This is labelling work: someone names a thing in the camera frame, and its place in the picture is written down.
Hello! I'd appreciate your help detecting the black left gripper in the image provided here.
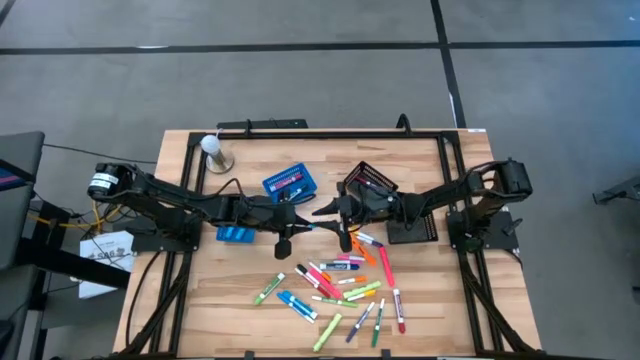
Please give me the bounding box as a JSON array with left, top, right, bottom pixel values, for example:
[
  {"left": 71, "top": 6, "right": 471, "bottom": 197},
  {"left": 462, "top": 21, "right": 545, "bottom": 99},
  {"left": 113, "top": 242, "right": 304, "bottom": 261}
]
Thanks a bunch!
[{"left": 238, "top": 195, "right": 317, "bottom": 260}]

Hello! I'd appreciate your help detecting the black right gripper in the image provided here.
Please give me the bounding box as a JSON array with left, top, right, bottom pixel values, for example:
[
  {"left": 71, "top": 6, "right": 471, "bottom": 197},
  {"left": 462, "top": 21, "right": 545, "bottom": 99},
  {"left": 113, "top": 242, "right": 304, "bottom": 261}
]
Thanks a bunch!
[{"left": 312, "top": 192, "right": 404, "bottom": 254}]

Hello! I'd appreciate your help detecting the black cap white marker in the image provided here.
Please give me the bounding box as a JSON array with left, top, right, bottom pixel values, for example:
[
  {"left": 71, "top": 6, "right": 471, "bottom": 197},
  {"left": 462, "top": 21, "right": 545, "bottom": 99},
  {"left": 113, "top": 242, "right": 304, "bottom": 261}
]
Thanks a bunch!
[{"left": 296, "top": 263, "right": 329, "bottom": 291}]

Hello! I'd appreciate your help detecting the magenta whiteboard marker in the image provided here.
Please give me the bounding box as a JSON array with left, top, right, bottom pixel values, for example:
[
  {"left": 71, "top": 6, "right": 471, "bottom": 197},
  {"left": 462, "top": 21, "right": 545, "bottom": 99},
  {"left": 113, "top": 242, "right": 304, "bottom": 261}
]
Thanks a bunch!
[{"left": 268, "top": 173, "right": 305, "bottom": 192}]

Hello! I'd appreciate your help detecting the navy blue Sharpie marker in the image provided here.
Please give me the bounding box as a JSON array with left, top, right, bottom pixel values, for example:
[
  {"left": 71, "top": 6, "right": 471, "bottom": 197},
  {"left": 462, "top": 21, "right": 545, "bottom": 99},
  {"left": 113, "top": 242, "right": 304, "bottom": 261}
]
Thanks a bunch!
[{"left": 318, "top": 261, "right": 361, "bottom": 272}]

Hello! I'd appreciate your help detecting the small orange marker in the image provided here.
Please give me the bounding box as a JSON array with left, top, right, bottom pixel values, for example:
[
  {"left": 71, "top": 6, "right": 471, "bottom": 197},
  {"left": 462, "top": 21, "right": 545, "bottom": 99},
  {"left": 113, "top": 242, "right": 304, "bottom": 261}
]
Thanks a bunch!
[{"left": 308, "top": 260, "right": 333, "bottom": 282}]

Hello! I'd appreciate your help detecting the pink Sharpie highlighter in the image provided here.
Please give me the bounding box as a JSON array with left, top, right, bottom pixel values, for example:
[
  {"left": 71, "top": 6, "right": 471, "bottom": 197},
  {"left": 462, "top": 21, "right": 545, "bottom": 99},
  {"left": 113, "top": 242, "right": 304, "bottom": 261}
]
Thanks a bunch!
[
  {"left": 306, "top": 266, "right": 345, "bottom": 301},
  {"left": 377, "top": 245, "right": 397, "bottom": 289}
]

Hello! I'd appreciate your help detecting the red Expo whiteboard marker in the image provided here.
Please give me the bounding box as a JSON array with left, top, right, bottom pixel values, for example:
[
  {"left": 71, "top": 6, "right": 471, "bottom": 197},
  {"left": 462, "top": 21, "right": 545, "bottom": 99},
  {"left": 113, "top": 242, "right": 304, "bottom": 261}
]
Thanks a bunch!
[
  {"left": 293, "top": 267, "right": 332, "bottom": 300},
  {"left": 391, "top": 287, "right": 408, "bottom": 335}
]

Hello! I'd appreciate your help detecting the green white barrel marker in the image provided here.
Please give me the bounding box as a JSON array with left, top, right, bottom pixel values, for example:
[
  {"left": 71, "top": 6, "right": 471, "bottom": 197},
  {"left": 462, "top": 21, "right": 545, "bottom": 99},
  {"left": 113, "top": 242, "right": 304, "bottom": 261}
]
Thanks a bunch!
[{"left": 253, "top": 271, "right": 287, "bottom": 307}]

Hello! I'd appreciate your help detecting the light green Sharpie highlighter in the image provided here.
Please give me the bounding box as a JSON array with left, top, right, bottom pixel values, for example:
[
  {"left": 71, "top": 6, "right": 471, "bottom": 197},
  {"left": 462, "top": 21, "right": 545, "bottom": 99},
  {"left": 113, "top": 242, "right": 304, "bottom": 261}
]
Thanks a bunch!
[
  {"left": 342, "top": 279, "right": 383, "bottom": 300},
  {"left": 312, "top": 312, "right": 344, "bottom": 354}
]

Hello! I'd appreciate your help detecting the blue whiteboard marker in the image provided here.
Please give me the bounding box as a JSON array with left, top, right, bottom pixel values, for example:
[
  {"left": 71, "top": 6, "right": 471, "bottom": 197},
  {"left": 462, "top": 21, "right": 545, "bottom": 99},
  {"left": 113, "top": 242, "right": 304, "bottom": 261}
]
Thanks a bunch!
[
  {"left": 276, "top": 292, "right": 316, "bottom": 325},
  {"left": 282, "top": 289, "right": 319, "bottom": 320}
]

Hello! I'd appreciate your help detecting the light green Expo marker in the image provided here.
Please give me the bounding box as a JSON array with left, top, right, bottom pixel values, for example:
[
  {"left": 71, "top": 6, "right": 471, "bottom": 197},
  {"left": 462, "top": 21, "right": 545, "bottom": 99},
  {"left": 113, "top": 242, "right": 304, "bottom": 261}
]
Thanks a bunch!
[{"left": 310, "top": 294, "right": 360, "bottom": 309}]

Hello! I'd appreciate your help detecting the purple Expo marker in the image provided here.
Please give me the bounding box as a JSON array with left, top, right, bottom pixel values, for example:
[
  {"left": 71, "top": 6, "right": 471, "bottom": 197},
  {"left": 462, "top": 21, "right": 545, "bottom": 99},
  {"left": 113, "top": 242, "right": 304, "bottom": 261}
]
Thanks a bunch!
[{"left": 344, "top": 300, "right": 377, "bottom": 345}]

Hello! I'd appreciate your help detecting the dark green Expo marker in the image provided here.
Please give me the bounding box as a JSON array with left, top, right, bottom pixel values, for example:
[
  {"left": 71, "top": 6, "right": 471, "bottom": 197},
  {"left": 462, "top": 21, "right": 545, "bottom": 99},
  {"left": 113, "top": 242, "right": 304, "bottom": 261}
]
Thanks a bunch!
[{"left": 370, "top": 297, "right": 387, "bottom": 349}]

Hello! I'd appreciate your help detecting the blue plastic slotted basket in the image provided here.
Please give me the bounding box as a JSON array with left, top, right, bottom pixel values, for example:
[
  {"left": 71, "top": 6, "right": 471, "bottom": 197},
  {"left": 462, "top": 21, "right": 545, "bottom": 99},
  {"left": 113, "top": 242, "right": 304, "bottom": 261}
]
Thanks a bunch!
[
  {"left": 215, "top": 225, "right": 257, "bottom": 244},
  {"left": 261, "top": 162, "right": 319, "bottom": 205}
]

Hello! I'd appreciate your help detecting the black plastic slotted basket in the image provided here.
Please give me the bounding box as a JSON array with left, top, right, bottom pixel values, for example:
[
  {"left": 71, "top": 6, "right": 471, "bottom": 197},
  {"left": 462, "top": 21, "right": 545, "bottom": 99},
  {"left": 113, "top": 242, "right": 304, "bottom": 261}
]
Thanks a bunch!
[
  {"left": 342, "top": 160, "right": 400, "bottom": 201},
  {"left": 387, "top": 212, "right": 440, "bottom": 246}
]

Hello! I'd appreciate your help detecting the brass lamp base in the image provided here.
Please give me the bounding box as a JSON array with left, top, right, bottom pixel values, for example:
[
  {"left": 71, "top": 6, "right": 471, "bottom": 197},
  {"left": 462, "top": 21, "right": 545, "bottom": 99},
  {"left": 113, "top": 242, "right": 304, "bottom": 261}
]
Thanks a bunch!
[{"left": 205, "top": 148, "right": 236, "bottom": 175}]

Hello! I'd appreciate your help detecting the black power strip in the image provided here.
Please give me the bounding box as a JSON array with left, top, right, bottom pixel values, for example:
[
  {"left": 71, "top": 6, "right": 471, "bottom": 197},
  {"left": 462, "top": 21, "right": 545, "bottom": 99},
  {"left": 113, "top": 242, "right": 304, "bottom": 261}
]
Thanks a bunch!
[{"left": 216, "top": 118, "right": 310, "bottom": 131}]

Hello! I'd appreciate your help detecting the white light bulb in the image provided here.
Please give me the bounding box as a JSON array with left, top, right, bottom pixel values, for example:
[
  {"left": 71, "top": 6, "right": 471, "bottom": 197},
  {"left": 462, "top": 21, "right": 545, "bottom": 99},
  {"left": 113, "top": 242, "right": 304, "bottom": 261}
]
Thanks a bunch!
[{"left": 199, "top": 133, "right": 222, "bottom": 156}]

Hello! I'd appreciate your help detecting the white printed paper sheet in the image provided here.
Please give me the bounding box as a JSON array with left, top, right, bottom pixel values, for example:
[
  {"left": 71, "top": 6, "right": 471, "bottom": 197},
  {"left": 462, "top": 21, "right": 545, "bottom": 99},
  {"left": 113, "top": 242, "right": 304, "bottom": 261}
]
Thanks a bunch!
[{"left": 78, "top": 230, "right": 137, "bottom": 300}]

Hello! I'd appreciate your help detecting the black metal stand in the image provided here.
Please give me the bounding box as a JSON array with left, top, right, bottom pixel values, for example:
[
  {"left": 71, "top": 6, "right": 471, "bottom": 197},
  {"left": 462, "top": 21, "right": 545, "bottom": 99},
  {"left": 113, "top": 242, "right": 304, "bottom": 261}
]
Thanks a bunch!
[{"left": 14, "top": 199, "right": 132, "bottom": 311}]

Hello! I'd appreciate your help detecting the dark grey cabinet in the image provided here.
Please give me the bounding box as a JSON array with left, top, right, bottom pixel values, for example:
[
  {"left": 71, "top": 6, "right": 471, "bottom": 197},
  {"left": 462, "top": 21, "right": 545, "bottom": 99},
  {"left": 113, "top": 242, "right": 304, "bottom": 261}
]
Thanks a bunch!
[{"left": 0, "top": 130, "right": 46, "bottom": 360}]

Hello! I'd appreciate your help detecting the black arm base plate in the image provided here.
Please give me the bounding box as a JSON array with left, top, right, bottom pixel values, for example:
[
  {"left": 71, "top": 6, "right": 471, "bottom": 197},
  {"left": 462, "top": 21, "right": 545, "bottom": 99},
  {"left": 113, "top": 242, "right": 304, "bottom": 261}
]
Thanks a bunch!
[
  {"left": 446, "top": 208, "right": 522, "bottom": 252},
  {"left": 130, "top": 227, "right": 202, "bottom": 254}
]

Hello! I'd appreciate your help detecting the yellow cable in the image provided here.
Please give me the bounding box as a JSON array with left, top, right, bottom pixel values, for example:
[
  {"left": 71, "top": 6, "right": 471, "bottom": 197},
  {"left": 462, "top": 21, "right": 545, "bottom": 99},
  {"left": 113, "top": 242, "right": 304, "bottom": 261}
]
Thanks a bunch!
[{"left": 27, "top": 199, "right": 124, "bottom": 234}]

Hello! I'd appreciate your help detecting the black floor cable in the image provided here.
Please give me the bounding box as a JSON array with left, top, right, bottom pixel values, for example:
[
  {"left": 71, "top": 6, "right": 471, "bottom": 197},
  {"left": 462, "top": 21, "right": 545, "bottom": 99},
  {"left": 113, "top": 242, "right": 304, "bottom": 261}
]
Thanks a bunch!
[{"left": 43, "top": 143, "right": 158, "bottom": 165}]

